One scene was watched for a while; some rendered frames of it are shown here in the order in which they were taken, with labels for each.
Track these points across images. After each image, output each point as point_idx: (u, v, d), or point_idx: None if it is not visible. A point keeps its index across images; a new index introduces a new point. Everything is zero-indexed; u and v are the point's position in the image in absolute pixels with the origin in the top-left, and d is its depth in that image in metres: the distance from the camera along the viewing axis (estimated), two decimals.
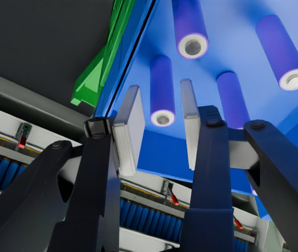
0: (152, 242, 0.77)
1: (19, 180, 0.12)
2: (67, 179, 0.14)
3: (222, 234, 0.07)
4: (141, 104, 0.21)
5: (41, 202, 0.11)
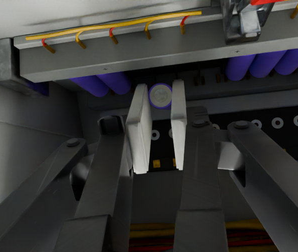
0: None
1: (33, 178, 0.12)
2: (82, 177, 0.14)
3: (214, 233, 0.07)
4: (149, 102, 0.21)
5: (53, 200, 0.11)
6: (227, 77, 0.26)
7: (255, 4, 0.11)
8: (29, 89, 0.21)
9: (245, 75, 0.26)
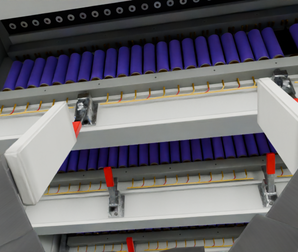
0: None
1: None
2: None
3: None
4: (68, 121, 0.20)
5: None
6: (259, 31, 0.47)
7: None
8: None
9: (249, 32, 0.47)
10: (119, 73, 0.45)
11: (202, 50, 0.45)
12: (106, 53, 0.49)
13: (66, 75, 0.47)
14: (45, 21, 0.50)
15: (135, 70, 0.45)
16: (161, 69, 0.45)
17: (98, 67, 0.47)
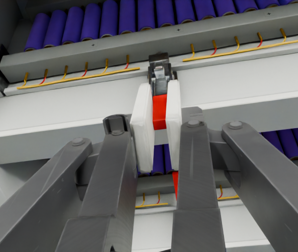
0: None
1: (37, 177, 0.12)
2: (87, 176, 0.14)
3: (211, 233, 0.07)
4: (152, 102, 0.21)
5: (57, 199, 0.11)
6: None
7: None
8: None
9: None
10: (204, 15, 0.30)
11: None
12: None
13: (121, 25, 0.31)
14: None
15: (230, 9, 0.29)
16: (270, 5, 0.29)
17: (168, 10, 0.31)
